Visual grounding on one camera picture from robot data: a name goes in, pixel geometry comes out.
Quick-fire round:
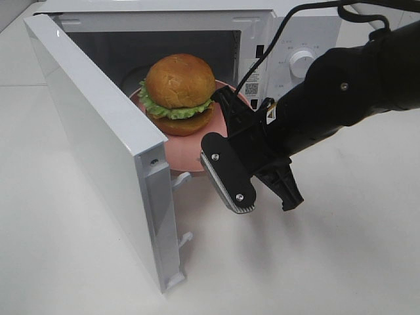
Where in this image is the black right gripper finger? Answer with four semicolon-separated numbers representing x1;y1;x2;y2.
200;132;256;214
213;86;254;135

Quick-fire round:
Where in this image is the upper white microwave knob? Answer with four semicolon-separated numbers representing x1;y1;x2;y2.
289;48;316;79

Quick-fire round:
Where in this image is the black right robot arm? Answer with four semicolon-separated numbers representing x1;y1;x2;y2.
200;22;419;214

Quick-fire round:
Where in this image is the pink plate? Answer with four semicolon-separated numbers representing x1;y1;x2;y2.
128;79;254;172

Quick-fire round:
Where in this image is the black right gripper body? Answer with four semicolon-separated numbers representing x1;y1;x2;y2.
228;98;291;174

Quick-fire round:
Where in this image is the burger with lettuce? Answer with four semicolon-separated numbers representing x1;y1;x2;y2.
138;53;216;137

